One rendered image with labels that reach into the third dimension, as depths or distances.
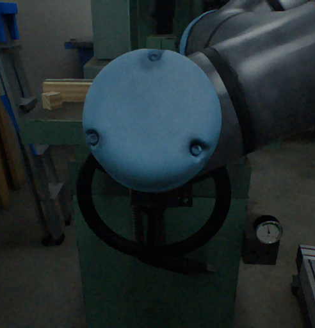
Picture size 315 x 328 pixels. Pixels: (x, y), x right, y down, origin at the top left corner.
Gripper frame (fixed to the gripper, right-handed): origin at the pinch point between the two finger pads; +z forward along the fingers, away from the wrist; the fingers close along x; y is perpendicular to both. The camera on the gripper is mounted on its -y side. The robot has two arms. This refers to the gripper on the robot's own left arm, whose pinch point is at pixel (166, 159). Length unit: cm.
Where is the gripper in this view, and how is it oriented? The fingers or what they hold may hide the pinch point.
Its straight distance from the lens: 52.1
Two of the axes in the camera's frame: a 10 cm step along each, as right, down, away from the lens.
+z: 0.6, 1.0, 9.9
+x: 10.0, 0.2, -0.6
